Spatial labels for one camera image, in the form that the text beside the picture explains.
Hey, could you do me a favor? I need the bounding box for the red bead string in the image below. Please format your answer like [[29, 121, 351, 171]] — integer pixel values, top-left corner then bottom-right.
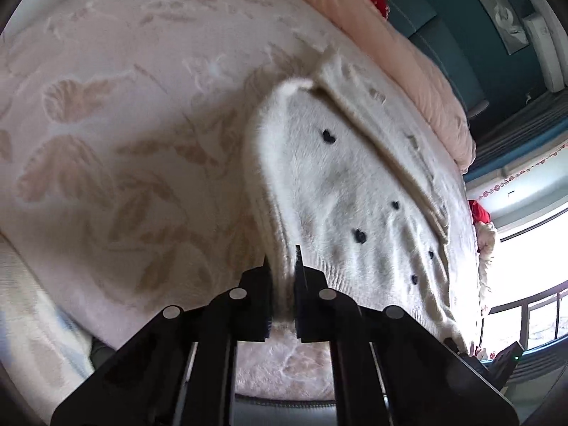
[[477, 148, 568, 200]]

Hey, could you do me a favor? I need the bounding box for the cream crumpled cloth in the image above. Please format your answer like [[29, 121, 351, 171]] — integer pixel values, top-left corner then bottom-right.
[[475, 222, 498, 316]]

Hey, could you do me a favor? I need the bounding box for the grey bed frame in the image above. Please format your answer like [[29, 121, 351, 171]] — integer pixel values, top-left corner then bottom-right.
[[233, 391, 339, 426]]

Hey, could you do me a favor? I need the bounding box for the cream knit sweater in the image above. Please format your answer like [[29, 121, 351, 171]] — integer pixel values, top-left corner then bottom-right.
[[242, 45, 482, 356]]

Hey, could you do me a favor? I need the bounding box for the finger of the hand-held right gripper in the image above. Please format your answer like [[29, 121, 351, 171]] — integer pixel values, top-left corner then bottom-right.
[[444, 337, 471, 361]]

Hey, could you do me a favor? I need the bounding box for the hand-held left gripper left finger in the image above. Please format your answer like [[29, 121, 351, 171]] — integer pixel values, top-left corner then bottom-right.
[[50, 255, 273, 426]]

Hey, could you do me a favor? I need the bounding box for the red cloth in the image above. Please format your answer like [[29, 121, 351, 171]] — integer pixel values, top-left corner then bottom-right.
[[468, 200, 491, 227]]

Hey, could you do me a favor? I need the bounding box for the peach duvet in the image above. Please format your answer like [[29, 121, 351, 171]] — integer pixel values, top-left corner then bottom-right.
[[255, 0, 476, 171]]

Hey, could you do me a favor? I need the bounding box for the grey curtain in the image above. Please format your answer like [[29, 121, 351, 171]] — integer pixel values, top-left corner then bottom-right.
[[466, 93, 568, 182]]

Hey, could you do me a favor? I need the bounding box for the pink butterfly blanket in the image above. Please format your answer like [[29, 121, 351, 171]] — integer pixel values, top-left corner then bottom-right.
[[0, 0, 482, 402]]

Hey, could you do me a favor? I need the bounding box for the grey floral wall picture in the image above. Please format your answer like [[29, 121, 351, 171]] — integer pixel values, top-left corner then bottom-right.
[[453, 0, 531, 56]]

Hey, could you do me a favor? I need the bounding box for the dark window railing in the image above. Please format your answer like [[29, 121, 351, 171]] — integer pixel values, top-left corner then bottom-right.
[[481, 282, 568, 356]]

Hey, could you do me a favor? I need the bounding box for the teal padded headboard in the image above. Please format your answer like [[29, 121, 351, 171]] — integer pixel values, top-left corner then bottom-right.
[[355, 0, 489, 116]]

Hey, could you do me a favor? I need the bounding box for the white air conditioner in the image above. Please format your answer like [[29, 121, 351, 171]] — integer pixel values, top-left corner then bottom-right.
[[521, 13, 566, 94]]

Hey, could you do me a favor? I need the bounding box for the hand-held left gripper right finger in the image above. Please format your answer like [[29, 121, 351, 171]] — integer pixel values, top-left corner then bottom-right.
[[294, 245, 520, 426]]

